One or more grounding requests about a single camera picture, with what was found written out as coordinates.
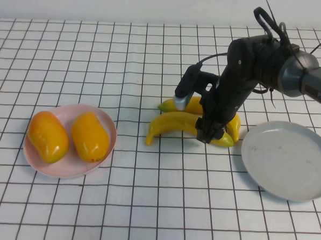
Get pink round plate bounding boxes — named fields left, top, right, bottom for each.
left=22, top=101, right=119, bottom=181

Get yellow banana with green tip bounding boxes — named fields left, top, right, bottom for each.
left=145, top=110, right=236, bottom=151

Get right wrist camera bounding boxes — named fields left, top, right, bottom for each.
left=172, top=63, right=220, bottom=113

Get white checked tablecloth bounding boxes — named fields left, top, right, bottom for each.
left=0, top=12, right=321, bottom=240

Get strongly curved yellow banana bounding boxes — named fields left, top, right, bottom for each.
left=156, top=94, right=243, bottom=143

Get orange yellow mango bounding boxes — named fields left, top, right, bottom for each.
left=25, top=110, right=72, bottom=165
left=69, top=110, right=112, bottom=164

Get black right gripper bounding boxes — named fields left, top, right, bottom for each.
left=194, top=72, right=252, bottom=147

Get grey round plate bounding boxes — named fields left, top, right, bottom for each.
left=238, top=118, right=321, bottom=203

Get black right camera cable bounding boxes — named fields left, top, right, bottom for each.
left=195, top=3, right=294, bottom=72

